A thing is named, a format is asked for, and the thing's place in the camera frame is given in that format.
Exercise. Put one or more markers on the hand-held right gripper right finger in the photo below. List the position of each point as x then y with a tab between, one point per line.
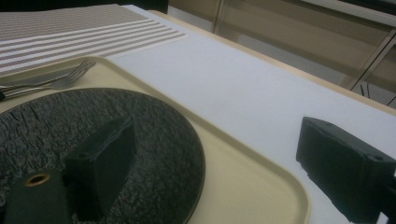
345	168

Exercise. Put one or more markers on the beige plastic tray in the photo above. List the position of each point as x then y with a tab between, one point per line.
246	186

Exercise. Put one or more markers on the beige lab bench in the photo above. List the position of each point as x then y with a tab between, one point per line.
295	37

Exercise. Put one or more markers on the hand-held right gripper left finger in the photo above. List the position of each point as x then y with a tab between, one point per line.
102	168

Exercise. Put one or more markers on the silver metal fork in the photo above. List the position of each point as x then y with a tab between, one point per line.
66	82

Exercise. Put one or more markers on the black textured plate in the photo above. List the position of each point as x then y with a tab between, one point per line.
162	140

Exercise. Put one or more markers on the grey striped placemat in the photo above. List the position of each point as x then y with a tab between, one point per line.
77	31

